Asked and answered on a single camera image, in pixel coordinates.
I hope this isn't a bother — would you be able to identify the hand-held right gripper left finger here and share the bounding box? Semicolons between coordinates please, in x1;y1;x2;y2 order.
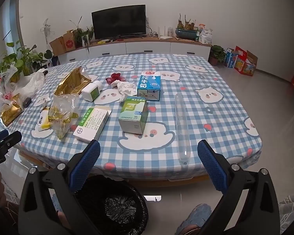
18;139;101;235

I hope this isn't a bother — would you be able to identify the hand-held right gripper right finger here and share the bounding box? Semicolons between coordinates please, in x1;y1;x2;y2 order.
197;139;281;235

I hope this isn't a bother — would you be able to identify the yellow white small packet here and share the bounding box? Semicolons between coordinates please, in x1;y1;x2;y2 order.
35;106;52;130

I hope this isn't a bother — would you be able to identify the white green medicine box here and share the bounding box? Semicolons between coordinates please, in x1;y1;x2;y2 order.
73;105;112;144

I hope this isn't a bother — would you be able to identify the bin with black liner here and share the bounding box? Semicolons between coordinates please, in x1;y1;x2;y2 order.
71;175;149;235

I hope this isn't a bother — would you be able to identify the clear plastic tube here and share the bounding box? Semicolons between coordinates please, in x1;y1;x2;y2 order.
174;92;191;165

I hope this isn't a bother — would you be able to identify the clear bag of yellow wrappers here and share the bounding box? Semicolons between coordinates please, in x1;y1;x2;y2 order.
48;93;80;140

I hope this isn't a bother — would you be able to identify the white pill bottle green label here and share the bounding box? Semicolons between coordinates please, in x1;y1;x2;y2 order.
81;80;103;102

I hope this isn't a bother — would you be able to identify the gold foil bag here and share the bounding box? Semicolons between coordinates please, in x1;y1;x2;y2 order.
53;66;92;96

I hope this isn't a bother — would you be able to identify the white tissue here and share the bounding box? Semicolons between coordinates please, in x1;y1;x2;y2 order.
116;80;138;102

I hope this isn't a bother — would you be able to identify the red mesh net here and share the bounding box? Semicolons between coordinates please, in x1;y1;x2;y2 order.
105;72;126;85

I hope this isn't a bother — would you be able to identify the blue white milk carton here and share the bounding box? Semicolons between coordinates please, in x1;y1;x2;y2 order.
137;70;161;101

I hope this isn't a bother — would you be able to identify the small gold foil packet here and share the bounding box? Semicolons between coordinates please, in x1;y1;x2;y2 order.
0;94;25;128

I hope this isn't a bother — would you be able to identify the blue checked printed tablecloth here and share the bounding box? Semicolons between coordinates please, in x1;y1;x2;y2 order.
0;53;263;180

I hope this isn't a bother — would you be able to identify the clear red printed plastic bag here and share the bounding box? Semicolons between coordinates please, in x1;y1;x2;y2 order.
0;65;17;113

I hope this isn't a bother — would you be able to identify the blue slipper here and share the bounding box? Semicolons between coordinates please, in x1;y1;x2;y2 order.
50;192;65;226
179;204;212;235

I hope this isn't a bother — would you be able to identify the large leafy potted plant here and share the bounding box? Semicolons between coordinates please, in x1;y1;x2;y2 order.
0;40;53;82

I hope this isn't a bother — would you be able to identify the grey patterned rug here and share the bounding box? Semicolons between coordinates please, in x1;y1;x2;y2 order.
0;181;294;235

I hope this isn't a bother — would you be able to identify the red colourful open carton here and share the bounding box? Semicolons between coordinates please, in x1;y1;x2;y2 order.
234;46;258;76

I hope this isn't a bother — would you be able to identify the blue white printed carton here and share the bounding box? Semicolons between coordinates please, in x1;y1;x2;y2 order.
224;48;239;68

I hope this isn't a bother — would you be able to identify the small potted floor plant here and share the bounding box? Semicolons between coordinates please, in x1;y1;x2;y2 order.
208;45;227;66

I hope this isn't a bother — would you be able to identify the long-leaf potted plant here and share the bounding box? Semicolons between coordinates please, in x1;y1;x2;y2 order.
69;16;95;52

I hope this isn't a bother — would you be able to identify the white printed sack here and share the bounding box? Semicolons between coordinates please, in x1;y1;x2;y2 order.
200;28;213;45

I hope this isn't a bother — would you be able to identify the white television cabinet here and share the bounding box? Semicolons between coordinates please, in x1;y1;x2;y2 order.
57;35;211;65

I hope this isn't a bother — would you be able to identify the blue bonsai pot with plants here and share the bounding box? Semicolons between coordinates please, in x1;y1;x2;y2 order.
175;13;199;40

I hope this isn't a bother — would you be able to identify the white router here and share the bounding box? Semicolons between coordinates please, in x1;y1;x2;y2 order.
158;26;173;40

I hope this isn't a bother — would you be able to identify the black television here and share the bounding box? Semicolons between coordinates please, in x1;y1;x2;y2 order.
91;4;147;40

